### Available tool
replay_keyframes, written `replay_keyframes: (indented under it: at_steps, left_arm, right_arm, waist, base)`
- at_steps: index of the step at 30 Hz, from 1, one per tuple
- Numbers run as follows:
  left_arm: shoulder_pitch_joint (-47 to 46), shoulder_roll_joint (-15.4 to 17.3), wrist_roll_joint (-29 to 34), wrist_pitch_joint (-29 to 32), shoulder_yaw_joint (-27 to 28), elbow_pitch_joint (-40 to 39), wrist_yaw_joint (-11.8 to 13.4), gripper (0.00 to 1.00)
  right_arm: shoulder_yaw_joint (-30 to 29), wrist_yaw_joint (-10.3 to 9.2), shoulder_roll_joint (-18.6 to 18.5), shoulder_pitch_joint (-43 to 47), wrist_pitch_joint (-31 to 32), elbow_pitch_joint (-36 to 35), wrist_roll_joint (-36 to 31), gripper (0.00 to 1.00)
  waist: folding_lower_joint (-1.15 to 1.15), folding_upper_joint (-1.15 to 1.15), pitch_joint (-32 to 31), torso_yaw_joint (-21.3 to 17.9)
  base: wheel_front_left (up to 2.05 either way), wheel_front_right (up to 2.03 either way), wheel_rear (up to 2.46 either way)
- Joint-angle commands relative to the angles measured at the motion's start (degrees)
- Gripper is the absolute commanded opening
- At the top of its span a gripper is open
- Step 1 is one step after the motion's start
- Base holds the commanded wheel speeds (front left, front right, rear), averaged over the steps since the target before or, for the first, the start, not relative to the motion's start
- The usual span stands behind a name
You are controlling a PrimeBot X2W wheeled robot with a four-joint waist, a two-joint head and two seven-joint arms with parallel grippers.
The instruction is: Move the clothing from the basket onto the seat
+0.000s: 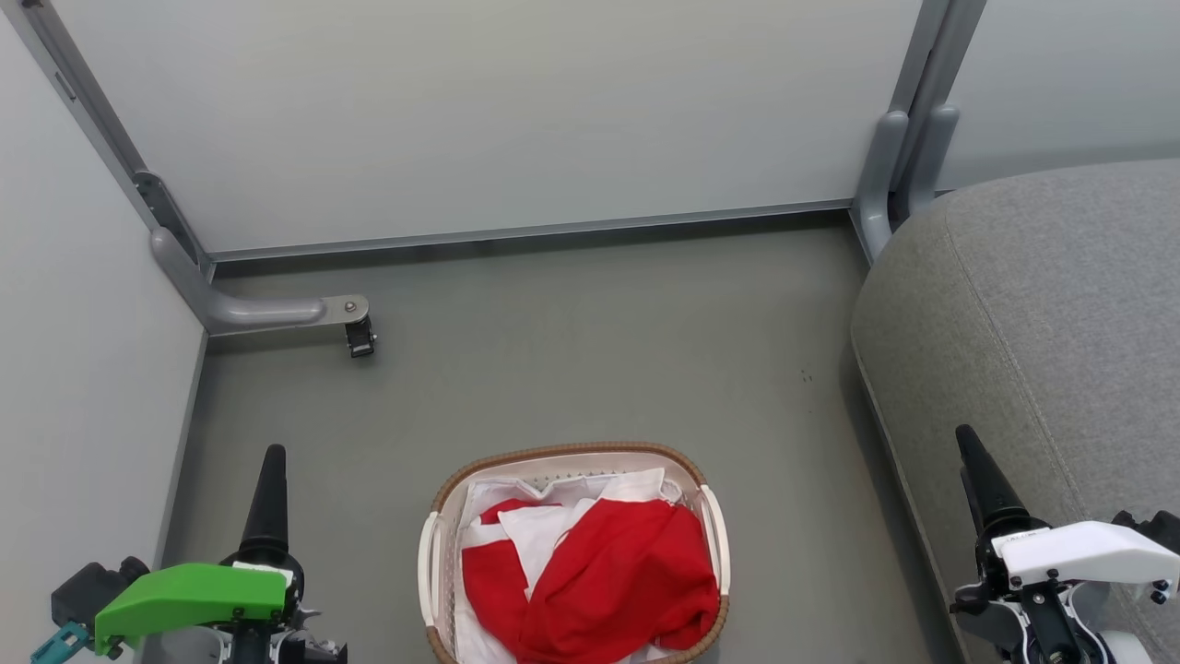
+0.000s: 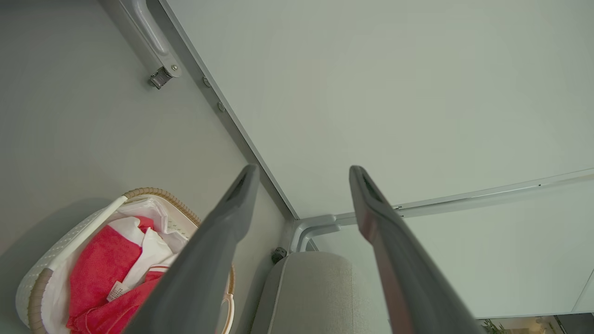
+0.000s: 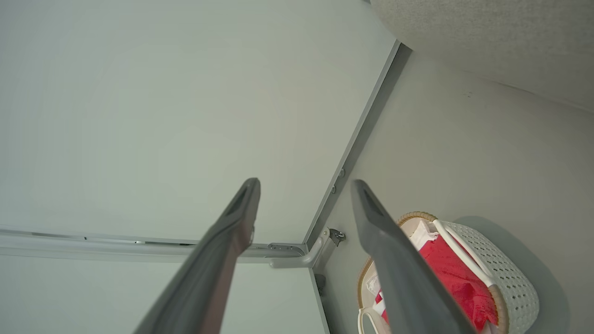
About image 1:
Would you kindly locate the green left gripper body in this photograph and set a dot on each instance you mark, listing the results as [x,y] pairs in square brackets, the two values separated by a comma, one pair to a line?
[194,595]

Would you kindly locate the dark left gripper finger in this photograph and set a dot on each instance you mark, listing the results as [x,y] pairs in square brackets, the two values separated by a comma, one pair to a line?
[269,507]

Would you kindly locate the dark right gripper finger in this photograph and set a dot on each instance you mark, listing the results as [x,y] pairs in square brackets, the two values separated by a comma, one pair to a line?
[991,493]

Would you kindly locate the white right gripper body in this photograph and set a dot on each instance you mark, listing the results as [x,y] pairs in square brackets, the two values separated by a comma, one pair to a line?
[1088,553]

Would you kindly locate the red and white garment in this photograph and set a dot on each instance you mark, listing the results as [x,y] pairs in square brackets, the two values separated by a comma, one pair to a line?
[493,581]
[618,572]

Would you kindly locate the grey fabric sofa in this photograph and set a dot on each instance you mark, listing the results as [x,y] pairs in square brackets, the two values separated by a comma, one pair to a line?
[1032,323]

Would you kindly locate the white brown-rimmed laundry basket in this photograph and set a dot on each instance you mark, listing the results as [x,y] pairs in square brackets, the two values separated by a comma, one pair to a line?
[431,572]

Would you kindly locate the black caster wheel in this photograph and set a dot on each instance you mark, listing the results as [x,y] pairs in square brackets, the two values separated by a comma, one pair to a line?
[360,339]

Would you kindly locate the grey metal partition foot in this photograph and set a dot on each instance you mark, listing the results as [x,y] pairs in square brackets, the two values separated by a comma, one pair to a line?
[258,312]

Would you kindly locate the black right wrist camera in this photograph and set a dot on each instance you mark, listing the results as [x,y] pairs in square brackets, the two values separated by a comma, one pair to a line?
[1152,527]

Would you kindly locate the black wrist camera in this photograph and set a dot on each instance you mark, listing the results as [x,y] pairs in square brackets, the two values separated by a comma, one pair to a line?
[1152,527]
[88,590]

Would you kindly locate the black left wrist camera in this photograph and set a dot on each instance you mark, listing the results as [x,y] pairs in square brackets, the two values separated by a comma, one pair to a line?
[88,590]

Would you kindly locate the grey double partition post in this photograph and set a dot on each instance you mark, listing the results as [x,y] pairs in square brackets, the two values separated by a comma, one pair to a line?
[908,138]

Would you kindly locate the grey partition bottom rail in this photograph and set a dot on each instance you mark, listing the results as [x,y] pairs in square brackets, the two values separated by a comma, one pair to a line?
[535,231]

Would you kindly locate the grey partition corner post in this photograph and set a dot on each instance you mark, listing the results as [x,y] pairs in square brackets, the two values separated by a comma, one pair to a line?
[92,101]

